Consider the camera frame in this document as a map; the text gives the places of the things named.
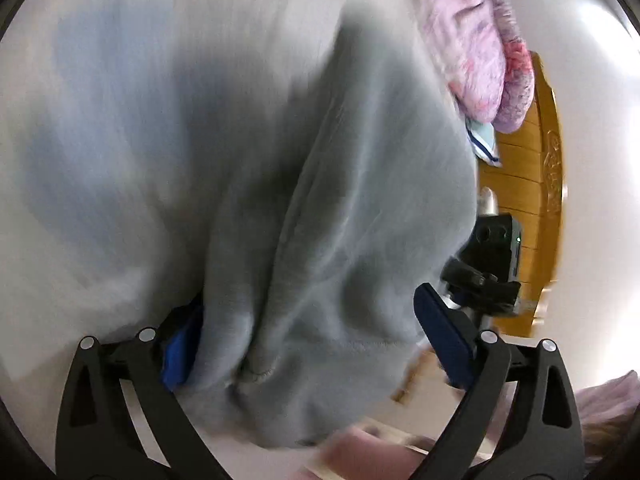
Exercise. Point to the wooden headboard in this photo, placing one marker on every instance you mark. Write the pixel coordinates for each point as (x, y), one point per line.
(530, 185)

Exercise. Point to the grey zip hoodie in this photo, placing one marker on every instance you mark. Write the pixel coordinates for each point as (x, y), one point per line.
(350, 210)

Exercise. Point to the purple floral quilt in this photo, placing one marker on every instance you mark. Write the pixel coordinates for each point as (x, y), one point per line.
(465, 35)

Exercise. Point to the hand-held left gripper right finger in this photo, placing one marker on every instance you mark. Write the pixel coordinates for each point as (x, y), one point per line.
(445, 335)

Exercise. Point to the light blue pillow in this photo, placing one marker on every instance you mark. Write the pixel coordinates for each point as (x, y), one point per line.
(482, 142)

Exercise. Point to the person's right forearm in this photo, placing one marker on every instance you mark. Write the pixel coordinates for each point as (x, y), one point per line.
(610, 400)

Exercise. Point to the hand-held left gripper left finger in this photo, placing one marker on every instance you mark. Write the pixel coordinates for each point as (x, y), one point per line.
(177, 355)

